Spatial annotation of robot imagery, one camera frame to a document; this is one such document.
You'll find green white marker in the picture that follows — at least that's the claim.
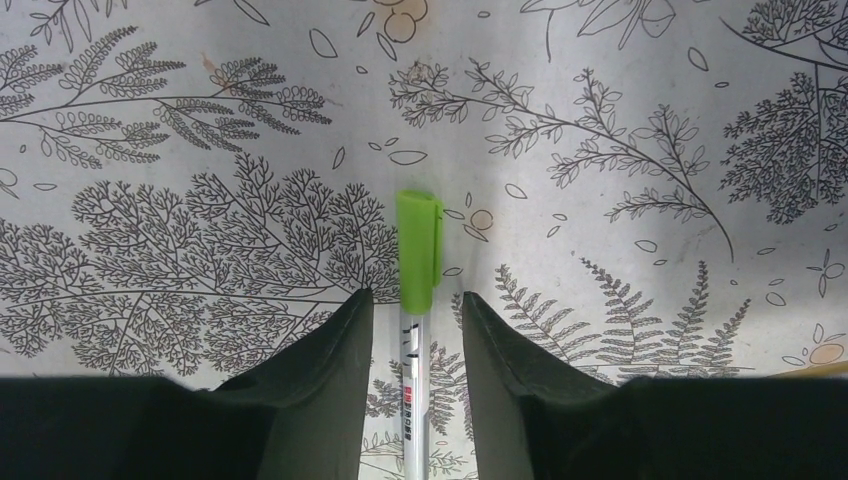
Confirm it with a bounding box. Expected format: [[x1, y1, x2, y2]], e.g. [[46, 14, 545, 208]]
[[400, 309, 430, 480]]

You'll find floral table mat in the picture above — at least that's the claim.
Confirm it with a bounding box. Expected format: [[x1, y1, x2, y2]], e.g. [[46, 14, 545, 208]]
[[1, 1, 847, 479]]

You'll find yellow framed whiteboard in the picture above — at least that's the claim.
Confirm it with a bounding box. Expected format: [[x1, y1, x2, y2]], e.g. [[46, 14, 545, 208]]
[[771, 361, 848, 378]]

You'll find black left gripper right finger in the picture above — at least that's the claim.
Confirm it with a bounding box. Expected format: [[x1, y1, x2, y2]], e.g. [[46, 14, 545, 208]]
[[462, 292, 847, 479]]

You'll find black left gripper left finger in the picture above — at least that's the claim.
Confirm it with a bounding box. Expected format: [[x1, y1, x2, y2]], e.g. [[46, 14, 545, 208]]
[[1, 289, 374, 479]]

